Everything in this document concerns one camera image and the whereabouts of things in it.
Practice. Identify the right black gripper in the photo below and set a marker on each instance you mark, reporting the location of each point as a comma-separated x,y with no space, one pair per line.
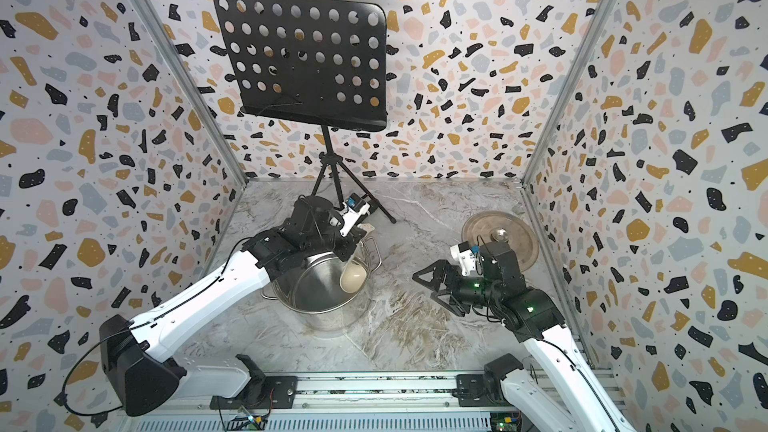
445,269

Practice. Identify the cream plastic ladle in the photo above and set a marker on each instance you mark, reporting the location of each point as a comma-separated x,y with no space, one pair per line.
354,273

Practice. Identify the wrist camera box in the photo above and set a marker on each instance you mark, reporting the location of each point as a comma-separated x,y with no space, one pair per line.
465,255
356,208

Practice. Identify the stainless steel pot lid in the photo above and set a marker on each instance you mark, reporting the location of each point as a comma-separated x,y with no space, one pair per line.
502,227

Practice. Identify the small cream white block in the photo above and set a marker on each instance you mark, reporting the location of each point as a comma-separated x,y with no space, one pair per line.
367,228

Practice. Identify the stainless steel soup pot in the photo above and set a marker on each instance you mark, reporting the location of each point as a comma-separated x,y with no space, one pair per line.
314,293

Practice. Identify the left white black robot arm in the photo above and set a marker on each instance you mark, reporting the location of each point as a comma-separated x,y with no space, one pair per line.
137,355

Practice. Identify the black perforated music stand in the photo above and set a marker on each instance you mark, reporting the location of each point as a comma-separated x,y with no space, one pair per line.
319,62

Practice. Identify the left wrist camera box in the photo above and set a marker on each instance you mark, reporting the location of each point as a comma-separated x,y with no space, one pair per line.
356,208

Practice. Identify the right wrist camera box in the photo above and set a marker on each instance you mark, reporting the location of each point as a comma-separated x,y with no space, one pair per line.
465,255

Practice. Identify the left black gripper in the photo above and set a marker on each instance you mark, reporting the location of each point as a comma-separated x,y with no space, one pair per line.
352,240

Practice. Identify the right green circuit board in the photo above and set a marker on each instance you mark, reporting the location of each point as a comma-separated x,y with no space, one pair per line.
506,422

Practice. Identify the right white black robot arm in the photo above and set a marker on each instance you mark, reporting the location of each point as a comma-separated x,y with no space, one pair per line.
538,325

